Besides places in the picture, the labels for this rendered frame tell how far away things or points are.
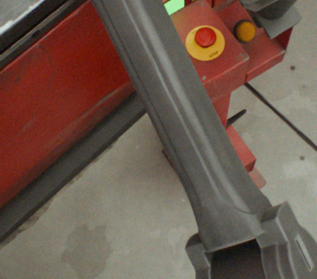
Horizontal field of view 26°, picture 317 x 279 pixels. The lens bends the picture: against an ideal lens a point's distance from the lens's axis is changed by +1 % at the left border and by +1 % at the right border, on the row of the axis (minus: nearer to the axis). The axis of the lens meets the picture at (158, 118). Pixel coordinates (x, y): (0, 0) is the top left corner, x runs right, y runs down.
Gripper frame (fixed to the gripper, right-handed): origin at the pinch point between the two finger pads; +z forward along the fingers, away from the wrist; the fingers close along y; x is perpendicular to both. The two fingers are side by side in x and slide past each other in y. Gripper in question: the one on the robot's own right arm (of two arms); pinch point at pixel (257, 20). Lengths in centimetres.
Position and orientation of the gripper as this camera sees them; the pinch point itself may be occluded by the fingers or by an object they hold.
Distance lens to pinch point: 128.1
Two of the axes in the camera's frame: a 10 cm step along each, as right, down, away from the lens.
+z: -1.0, 1.5, 9.8
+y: -5.3, -8.5, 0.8
